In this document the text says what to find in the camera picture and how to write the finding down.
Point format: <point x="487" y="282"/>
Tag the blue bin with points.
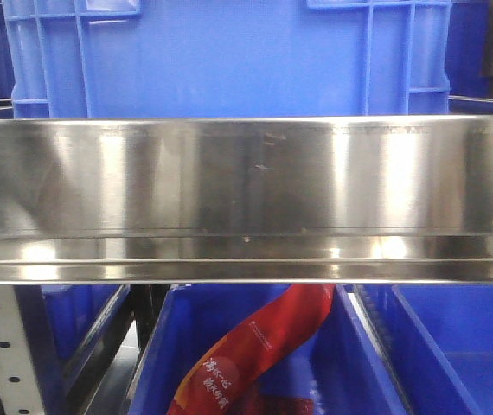
<point x="337" y="370"/>
<point x="439" y="342"/>

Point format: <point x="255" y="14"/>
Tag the red snack bag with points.
<point x="226" y="372"/>

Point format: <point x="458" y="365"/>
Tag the perforated white shelf post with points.
<point x="15" y="369"/>

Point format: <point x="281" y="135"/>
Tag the large blue bin upper shelf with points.
<point x="238" y="59"/>

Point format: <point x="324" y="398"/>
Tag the stainless steel shelf rail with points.
<point x="303" y="200"/>

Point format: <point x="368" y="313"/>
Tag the blue bin lower right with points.
<point x="439" y="342"/>

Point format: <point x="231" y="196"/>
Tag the blue bin lower middle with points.
<point x="337" y="370"/>

